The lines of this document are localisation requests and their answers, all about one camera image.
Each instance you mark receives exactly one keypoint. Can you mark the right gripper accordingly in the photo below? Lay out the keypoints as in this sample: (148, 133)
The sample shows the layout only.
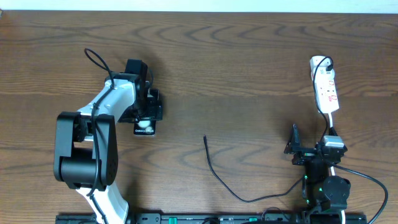
(293, 144)

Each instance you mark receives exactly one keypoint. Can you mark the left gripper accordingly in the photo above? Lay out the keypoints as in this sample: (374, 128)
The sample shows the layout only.
(155, 111)

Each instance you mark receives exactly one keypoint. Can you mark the black flip smartphone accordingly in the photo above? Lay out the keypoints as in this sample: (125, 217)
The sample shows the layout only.
(145, 128)

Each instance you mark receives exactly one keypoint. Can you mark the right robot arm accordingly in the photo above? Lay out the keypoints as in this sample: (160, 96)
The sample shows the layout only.
(325, 192)

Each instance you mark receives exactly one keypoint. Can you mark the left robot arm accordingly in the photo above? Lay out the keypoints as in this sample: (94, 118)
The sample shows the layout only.
(86, 149)

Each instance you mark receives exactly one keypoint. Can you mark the white power strip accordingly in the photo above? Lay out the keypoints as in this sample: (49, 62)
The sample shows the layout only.
(327, 98)

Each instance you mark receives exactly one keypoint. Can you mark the white USB wall charger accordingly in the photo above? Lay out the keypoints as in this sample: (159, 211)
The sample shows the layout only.
(322, 65)

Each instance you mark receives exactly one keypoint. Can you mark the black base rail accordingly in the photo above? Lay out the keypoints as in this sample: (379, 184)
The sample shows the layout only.
(156, 218)

